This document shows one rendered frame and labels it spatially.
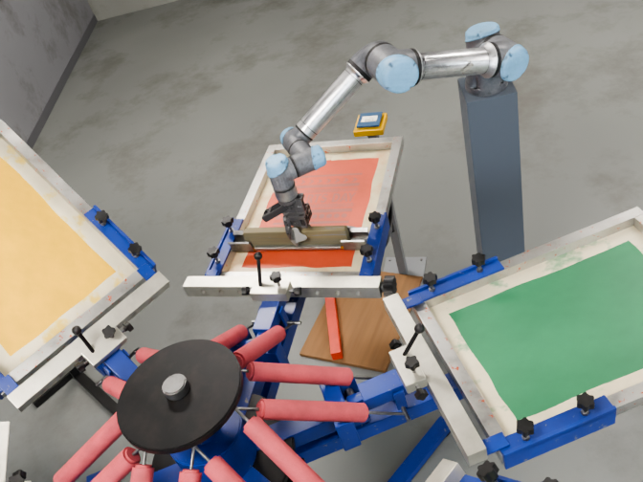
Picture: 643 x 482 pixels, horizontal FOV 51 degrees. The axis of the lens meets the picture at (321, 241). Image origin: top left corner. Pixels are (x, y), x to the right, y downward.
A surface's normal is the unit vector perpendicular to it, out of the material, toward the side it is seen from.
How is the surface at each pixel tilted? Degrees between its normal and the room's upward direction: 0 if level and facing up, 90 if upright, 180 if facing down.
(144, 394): 0
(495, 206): 90
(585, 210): 0
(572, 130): 0
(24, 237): 32
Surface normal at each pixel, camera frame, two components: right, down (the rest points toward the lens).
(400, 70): 0.24, 0.58
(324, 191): -0.23, -0.72
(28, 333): 0.18, -0.43
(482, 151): 0.03, 0.67
